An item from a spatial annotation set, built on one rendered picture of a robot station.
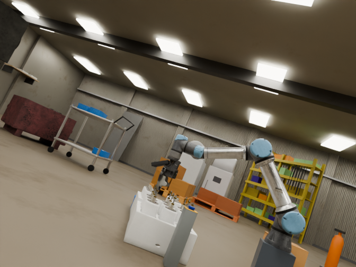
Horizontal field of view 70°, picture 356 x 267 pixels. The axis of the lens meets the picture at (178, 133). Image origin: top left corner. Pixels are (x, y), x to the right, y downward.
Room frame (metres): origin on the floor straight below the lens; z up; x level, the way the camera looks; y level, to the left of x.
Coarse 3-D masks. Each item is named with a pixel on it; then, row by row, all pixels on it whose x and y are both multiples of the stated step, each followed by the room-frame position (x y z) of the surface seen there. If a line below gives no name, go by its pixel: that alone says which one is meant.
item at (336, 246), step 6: (336, 240) 3.71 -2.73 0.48; (342, 240) 3.70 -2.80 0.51; (330, 246) 3.78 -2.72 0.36; (336, 246) 3.70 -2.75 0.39; (342, 246) 3.70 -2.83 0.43; (330, 252) 3.75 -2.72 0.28; (336, 252) 3.69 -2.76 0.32; (330, 258) 3.72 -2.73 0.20; (336, 258) 3.69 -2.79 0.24; (330, 264) 3.71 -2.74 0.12; (336, 264) 3.69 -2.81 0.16
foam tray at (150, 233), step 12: (132, 216) 1.63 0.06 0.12; (144, 216) 1.51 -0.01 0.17; (156, 216) 1.60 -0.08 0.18; (132, 228) 1.51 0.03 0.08; (144, 228) 1.51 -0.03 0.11; (156, 228) 1.52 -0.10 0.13; (168, 228) 1.52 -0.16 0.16; (132, 240) 1.51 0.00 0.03; (144, 240) 1.51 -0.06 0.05; (156, 240) 1.52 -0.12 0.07; (168, 240) 1.53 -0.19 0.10; (192, 240) 1.54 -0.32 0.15; (156, 252) 1.52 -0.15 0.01
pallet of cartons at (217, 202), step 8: (200, 192) 6.31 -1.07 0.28; (208, 192) 6.25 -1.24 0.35; (192, 200) 5.97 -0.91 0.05; (200, 200) 5.91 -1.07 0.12; (208, 200) 6.23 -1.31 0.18; (216, 200) 6.17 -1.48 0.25; (224, 200) 5.73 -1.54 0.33; (232, 200) 5.68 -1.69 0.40; (208, 208) 6.14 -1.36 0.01; (216, 208) 5.89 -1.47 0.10; (224, 208) 5.71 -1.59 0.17; (232, 208) 5.66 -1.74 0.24; (240, 208) 5.94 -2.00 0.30; (224, 216) 5.69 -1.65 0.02
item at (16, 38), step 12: (0, 0) 4.81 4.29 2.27; (0, 12) 4.90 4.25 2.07; (12, 12) 5.07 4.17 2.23; (0, 24) 4.99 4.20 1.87; (12, 24) 5.17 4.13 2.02; (24, 24) 5.36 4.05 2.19; (0, 36) 5.09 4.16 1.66; (12, 36) 5.27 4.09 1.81; (0, 48) 5.19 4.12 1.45; (12, 48) 5.38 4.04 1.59; (0, 60) 5.52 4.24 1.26
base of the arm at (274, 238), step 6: (276, 228) 1.49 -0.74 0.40; (270, 234) 1.50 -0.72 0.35; (276, 234) 1.47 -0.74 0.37; (282, 234) 1.46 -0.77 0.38; (288, 234) 1.46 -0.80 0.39; (264, 240) 1.53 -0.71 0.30; (270, 240) 1.48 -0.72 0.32; (276, 240) 1.46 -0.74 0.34; (282, 240) 1.45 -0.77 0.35; (288, 240) 1.45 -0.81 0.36; (276, 246) 1.45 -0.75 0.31; (282, 246) 1.44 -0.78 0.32; (288, 246) 1.46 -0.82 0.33; (288, 252) 1.45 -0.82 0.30
